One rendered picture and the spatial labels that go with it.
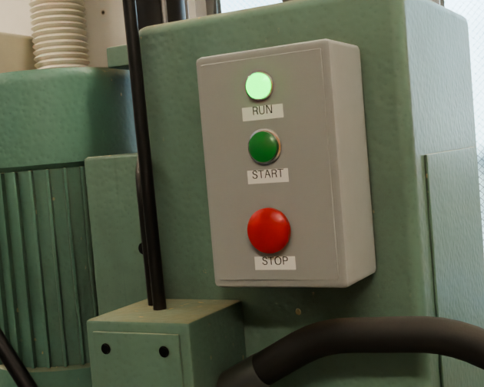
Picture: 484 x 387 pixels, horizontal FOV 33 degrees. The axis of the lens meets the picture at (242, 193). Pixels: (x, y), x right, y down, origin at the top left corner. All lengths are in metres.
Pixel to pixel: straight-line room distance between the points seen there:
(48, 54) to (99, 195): 1.59
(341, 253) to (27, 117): 0.36
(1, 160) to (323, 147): 0.37
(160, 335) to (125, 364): 0.04
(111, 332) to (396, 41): 0.29
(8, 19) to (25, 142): 1.89
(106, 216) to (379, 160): 0.28
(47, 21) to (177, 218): 1.72
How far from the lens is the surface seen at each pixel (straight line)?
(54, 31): 2.32
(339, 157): 0.52
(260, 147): 0.53
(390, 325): 0.54
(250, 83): 0.53
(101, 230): 0.74
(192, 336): 0.56
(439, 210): 0.62
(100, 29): 2.44
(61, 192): 0.77
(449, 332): 0.53
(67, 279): 0.78
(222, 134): 0.55
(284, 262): 0.53
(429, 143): 0.61
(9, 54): 2.38
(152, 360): 0.58
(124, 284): 0.73
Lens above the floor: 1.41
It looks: 3 degrees down
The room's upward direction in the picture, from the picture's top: 5 degrees counter-clockwise
